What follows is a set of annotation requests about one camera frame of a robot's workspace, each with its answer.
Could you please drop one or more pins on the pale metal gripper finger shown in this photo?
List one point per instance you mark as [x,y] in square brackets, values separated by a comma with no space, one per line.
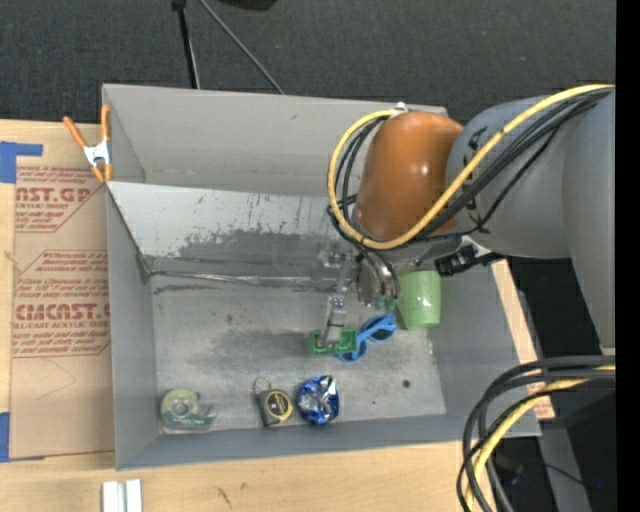
[335,322]
[344,277]

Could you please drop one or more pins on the blue sunglasses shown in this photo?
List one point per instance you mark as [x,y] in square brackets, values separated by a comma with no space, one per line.
[375,332]

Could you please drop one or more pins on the light green cup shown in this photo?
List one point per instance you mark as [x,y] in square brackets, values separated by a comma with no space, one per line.
[420,300]

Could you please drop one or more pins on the grey metal bin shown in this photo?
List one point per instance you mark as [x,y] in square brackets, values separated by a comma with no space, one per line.
[260,320]

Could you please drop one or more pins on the blue foil packet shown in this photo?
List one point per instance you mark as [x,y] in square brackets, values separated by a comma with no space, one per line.
[316,401]

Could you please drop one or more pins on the black and yellow tape measure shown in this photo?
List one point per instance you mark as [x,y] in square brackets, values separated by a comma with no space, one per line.
[275,405]

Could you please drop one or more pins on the green tape dispenser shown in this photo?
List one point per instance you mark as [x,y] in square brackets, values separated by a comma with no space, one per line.
[182,407]

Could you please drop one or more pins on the brown cardboard board red print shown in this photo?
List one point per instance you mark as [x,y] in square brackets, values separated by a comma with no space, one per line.
[55,300]

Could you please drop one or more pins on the green plastic bracket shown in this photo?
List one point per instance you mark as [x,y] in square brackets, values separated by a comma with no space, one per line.
[349,343]

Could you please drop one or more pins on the black cylinder on white bracket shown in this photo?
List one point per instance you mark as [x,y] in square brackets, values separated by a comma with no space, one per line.
[457,261]

